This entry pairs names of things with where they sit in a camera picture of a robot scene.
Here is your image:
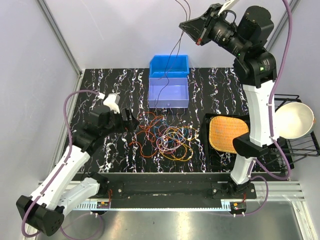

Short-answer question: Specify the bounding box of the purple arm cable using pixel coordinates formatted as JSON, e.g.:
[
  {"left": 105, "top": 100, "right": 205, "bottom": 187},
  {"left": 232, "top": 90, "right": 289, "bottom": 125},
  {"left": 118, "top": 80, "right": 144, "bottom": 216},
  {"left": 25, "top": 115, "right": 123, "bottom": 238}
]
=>
[
  {"left": 21, "top": 90, "right": 106, "bottom": 240},
  {"left": 249, "top": 0, "right": 295, "bottom": 217}
]

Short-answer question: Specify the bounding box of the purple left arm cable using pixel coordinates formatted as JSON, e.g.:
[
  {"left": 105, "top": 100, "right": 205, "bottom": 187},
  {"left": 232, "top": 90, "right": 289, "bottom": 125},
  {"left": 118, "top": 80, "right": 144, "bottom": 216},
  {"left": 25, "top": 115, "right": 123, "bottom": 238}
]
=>
[{"left": 21, "top": 90, "right": 106, "bottom": 240}]

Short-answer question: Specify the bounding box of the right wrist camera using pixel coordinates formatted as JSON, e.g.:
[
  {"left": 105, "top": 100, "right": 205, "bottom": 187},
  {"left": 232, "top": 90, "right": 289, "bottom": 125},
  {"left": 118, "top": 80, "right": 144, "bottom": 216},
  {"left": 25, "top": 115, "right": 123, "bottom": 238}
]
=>
[{"left": 220, "top": 0, "right": 239, "bottom": 12}]

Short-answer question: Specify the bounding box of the large white bowl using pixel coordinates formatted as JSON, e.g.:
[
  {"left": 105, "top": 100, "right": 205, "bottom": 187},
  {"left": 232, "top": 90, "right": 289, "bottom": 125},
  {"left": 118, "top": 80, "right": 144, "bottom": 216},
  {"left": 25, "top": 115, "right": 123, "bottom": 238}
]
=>
[{"left": 275, "top": 102, "right": 316, "bottom": 140}]

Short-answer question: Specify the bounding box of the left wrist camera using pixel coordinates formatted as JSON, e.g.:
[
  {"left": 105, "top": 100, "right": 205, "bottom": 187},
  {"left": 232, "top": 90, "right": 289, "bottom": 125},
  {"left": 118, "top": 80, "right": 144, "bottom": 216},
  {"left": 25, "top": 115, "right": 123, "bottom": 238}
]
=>
[{"left": 103, "top": 93, "right": 120, "bottom": 114}]

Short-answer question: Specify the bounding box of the orange thin cable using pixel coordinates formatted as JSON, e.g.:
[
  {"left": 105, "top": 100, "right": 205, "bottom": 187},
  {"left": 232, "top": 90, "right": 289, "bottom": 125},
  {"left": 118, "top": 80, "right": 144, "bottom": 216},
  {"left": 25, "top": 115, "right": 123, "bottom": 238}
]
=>
[{"left": 128, "top": 111, "right": 166, "bottom": 158}]

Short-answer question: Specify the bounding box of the blue plastic bin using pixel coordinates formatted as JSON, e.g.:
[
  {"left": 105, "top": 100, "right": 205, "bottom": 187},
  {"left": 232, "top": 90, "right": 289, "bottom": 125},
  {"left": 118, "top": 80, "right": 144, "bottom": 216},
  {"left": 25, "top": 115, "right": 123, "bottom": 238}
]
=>
[{"left": 149, "top": 55, "right": 190, "bottom": 78}]

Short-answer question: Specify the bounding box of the black plastic tray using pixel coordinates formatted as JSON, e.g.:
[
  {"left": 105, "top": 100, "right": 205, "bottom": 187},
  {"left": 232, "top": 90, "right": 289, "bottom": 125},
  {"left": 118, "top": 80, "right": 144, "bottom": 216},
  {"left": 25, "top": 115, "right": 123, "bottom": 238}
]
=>
[{"left": 200, "top": 113, "right": 250, "bottom": 172}]

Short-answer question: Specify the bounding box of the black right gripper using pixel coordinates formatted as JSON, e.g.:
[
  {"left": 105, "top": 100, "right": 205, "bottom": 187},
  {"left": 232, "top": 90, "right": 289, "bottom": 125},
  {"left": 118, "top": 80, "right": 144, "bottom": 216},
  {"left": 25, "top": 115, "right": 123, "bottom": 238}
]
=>
[{"left": 178, "top": 3, "right": 248, "bottom": 57}]

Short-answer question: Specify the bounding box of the blue thin cable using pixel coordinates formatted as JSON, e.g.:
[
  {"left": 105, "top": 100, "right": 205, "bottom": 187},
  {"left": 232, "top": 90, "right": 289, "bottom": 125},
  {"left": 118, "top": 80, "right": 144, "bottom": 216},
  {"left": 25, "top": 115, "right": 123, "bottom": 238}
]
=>
[{"left": 152, "top": 118, "right": 183, "bottom": 145}]

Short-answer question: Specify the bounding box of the woven orange bamboo mat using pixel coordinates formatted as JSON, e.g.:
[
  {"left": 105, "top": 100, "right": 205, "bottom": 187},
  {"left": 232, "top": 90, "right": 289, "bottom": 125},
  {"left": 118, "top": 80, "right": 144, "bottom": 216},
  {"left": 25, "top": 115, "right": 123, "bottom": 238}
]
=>
[{"left": 208, "top": 116, "right": 249, "bottom": 154}]

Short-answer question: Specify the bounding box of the black wire dish rack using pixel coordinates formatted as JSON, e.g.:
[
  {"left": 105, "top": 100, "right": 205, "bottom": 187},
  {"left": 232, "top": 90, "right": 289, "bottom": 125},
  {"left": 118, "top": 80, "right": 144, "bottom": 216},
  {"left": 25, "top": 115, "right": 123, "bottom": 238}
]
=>
[{"left": 258, "top": 94, "right": 320, "bottom": 172}]

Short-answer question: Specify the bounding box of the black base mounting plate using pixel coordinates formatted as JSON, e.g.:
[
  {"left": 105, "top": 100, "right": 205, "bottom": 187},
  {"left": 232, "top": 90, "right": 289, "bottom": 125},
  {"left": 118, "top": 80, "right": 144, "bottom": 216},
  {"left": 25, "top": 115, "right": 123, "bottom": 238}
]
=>
[{"left": 91, "top": 172, "right": 257, "bottom": 211}]

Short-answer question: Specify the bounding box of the aluminium frame rail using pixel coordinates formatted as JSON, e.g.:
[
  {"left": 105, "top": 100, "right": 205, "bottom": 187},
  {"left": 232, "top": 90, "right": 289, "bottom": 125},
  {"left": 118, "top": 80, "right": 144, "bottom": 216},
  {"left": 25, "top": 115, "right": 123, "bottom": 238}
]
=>
[{"left": 32, "top": 183, "right": 307, "bottom": 211}]

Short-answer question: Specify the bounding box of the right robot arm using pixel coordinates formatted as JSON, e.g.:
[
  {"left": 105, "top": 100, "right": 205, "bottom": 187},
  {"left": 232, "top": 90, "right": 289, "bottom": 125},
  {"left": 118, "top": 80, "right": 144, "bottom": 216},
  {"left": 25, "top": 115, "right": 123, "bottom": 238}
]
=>
[{"left": 179, "top": 3, "right": 279, "bottom": 199}]

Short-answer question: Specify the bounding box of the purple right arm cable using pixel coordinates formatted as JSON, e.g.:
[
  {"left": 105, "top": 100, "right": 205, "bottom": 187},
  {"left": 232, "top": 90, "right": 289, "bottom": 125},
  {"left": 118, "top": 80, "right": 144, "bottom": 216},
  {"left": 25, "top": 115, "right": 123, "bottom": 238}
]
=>
[{"left": 249, "top": 0, "right": 295, "bottom": 217}]

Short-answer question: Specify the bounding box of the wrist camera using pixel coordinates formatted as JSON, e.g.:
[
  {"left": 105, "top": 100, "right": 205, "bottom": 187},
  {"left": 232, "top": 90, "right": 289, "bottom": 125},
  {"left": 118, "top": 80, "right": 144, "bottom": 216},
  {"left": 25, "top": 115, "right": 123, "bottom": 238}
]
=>
[
  {"left": 103, "top": 93, "right": 120, "bottom": 114},
  {"left": 220, "top": 0, "right": 239, "bottom": 12}
]

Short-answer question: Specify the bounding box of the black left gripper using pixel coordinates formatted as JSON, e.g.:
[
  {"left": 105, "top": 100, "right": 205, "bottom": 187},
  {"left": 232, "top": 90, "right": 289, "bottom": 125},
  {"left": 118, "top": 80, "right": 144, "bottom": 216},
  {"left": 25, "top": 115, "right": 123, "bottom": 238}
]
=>
[{"left": 101, "top": 107, "right": 140, "bottom": 138}]

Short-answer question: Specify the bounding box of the pink thin cable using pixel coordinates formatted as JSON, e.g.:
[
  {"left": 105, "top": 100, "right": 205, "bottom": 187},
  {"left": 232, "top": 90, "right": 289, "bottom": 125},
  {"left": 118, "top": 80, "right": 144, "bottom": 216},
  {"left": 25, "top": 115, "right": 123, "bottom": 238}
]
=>
[{"left": 156, "top": 126, "right": 191, "bottom": 155}]

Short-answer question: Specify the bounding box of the lavender plastic tray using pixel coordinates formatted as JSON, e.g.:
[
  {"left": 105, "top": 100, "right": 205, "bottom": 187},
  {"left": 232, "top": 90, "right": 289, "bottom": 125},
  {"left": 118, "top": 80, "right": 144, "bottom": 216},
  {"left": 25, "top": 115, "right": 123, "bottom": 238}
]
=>
[{"left": 148, "top": 77, "right": 189, "bottom": 109}]

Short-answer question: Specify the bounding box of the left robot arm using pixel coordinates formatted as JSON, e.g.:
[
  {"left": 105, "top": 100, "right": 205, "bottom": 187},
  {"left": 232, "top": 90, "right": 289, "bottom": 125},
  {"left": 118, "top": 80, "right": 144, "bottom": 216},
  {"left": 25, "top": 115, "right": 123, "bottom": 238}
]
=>
[{"left": 16, "top": 105, "right": 139, "bottom": 238}]

